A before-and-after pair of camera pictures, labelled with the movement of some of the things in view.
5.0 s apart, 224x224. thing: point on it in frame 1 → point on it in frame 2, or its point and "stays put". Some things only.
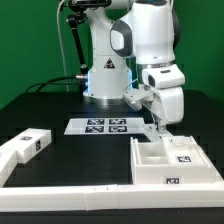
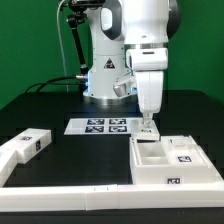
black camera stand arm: (79, 15) stays put
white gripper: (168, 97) → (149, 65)
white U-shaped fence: (103, 197) stays put
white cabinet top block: (29, 143) stays put
